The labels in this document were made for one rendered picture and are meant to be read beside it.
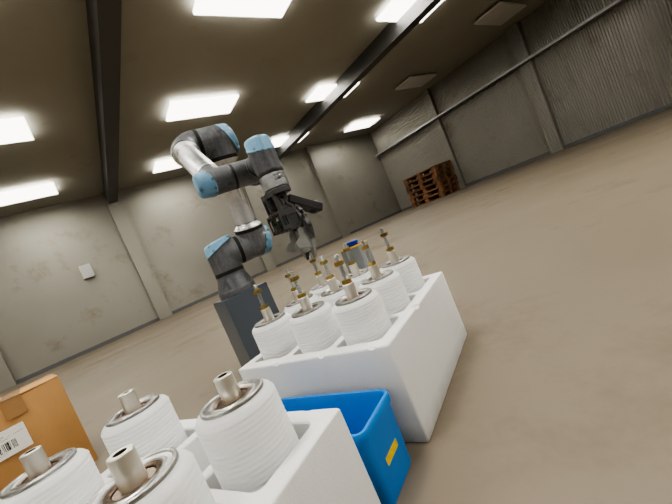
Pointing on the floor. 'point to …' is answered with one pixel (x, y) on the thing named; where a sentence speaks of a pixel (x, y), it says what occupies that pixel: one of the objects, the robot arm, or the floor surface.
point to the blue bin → (368, 434)
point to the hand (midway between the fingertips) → (311, 253)
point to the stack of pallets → (431, 184)
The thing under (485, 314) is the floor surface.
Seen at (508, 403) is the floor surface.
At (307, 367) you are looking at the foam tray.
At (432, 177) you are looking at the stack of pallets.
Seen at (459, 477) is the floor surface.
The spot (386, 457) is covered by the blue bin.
